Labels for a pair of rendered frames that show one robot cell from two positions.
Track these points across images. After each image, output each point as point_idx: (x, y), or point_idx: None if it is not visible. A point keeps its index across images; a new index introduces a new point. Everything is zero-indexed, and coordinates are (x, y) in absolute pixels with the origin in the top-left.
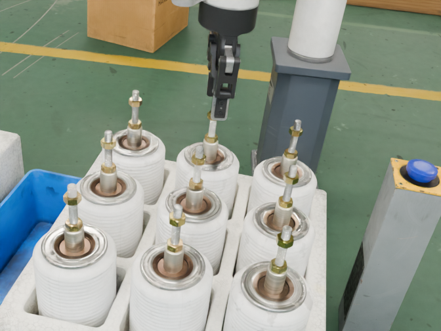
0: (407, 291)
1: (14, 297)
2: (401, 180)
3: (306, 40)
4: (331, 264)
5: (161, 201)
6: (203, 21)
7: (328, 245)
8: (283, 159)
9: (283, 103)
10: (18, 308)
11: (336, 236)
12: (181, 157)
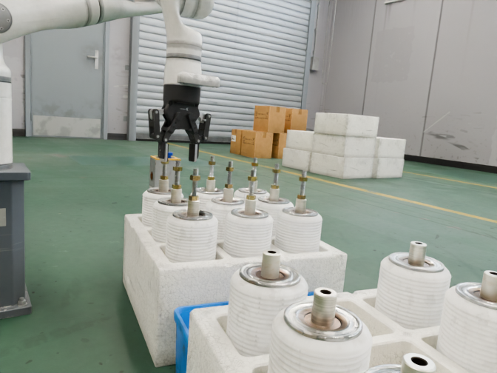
0: (117, 257)
1: (327, 253)
2: (174, 158)
3: (10, 147)
4: (112, 275)
5: (237, 206)
6: (198, 98)
7: (92, 277)
8: (167, 181)
9: (22, 211)
10: (329, 251)
11: (78, 277)
12: (186, 206)
